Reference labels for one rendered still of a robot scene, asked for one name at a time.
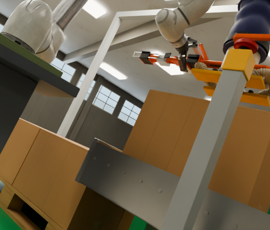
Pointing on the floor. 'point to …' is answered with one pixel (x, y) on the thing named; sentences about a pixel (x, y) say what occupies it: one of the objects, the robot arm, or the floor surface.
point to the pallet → (16, 205)
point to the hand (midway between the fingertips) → (193, 62)
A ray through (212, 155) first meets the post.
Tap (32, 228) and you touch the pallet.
